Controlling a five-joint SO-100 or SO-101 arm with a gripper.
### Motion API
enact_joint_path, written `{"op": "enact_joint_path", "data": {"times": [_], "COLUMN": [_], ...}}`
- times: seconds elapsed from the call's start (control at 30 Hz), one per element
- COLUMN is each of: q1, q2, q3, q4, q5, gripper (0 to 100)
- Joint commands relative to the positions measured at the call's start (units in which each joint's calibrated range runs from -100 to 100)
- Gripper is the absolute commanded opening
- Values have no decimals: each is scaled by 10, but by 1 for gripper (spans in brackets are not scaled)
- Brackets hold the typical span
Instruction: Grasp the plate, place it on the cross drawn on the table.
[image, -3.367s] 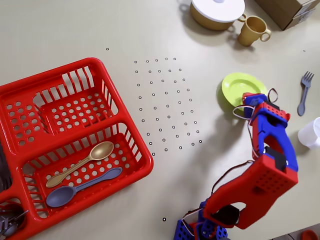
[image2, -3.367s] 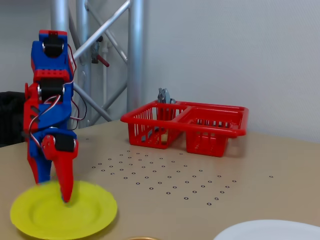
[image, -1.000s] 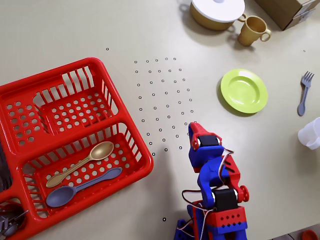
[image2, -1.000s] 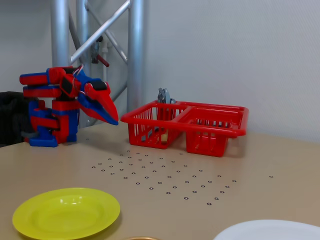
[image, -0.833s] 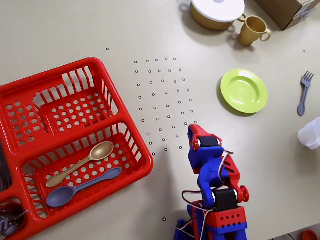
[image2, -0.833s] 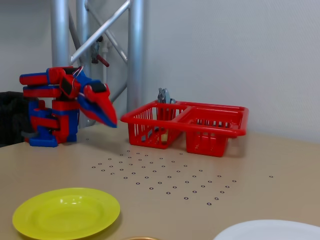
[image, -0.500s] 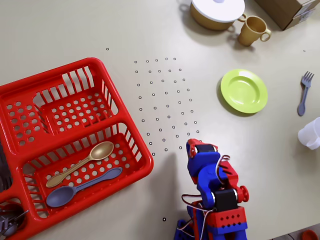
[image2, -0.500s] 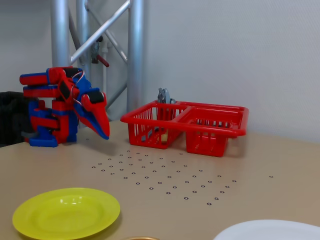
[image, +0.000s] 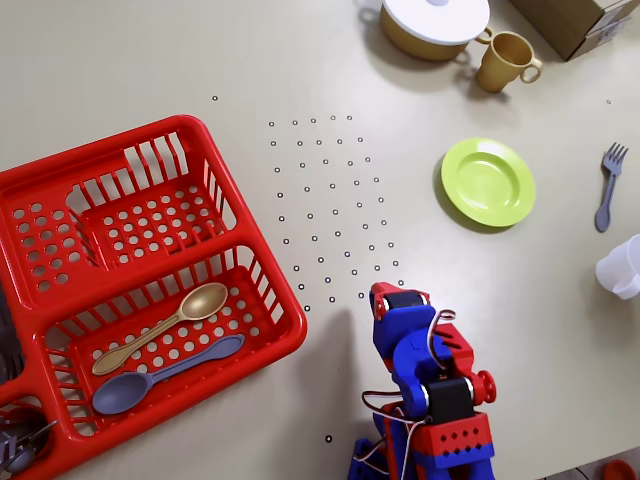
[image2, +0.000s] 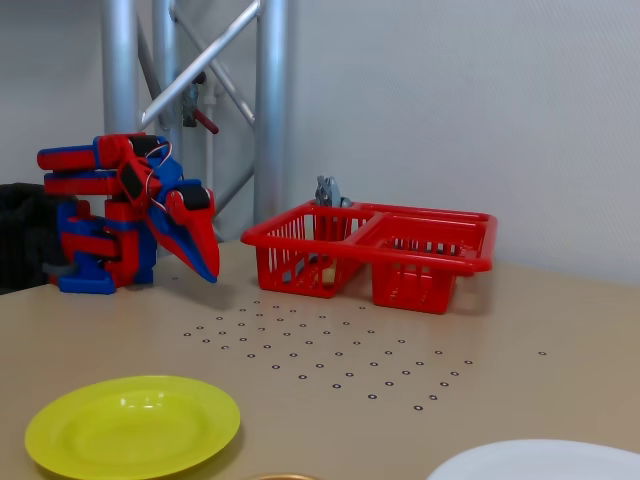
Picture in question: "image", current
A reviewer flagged red and blue gripper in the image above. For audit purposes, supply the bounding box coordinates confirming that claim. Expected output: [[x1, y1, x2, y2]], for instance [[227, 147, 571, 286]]
[[368, 281, 437, 351]]

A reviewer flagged yellow-green plastic plate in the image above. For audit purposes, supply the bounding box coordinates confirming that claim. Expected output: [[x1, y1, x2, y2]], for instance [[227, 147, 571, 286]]
[[440, 137, 537, 229]]

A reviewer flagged white plate at edge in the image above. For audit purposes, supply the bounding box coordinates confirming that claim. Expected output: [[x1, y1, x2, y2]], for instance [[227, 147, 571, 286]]
[[380, 0, 491, 47]]

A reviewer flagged red plastic dish rack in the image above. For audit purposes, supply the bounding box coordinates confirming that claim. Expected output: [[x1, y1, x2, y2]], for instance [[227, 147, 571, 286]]
[[0, 114, 309, 480]]

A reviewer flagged gold plastic spoon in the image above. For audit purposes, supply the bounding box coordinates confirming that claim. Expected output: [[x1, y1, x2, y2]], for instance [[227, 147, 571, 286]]
[[91, 282, 230, 376]]

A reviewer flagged grey-blue plastic fork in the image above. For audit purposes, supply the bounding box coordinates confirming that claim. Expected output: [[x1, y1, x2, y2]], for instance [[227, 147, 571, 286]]
[[594, 142, 630, 234]]

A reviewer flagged translucent white cup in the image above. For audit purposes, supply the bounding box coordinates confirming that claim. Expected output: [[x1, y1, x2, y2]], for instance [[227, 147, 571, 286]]
[[594, 233, 640, 301]]

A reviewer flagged gold plastic pot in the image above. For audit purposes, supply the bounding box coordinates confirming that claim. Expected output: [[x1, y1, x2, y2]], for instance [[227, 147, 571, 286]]
[[355, 0, 494, 64]]

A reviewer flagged gold plastic cup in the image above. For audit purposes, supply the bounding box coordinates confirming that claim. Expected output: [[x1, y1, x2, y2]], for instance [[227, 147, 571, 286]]
[[474, 31, 544, 94]]

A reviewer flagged grey-blue plastic spoon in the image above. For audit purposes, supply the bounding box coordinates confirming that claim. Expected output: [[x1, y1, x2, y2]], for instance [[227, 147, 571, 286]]
[[91, 333, 247, 416]]

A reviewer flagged red round object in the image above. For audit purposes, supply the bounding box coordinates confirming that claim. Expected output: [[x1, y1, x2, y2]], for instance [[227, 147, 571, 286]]
[[601, 458, 640, 480]]

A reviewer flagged brown cardboard box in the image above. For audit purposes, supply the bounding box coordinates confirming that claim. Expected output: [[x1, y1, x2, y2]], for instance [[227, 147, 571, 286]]
[[507, 0, 640, 62]]

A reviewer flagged dark grey plastic item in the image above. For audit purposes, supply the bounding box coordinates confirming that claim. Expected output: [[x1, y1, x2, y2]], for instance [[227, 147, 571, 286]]
[[0, 287, 27, 387]]

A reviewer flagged grey plastic fork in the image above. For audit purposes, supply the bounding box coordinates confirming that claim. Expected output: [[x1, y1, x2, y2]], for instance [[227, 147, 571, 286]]
[[4, 419, 57, 475], [0, 432, 31, 461]]

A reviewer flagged red and white gripper cable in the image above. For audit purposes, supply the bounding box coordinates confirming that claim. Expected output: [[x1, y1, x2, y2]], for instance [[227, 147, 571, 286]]
[[430, 308, 457, 381]]

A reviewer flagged red and white arm cable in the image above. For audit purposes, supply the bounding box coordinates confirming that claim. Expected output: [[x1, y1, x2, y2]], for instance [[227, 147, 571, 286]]
[[360, 390, 431, 464]]

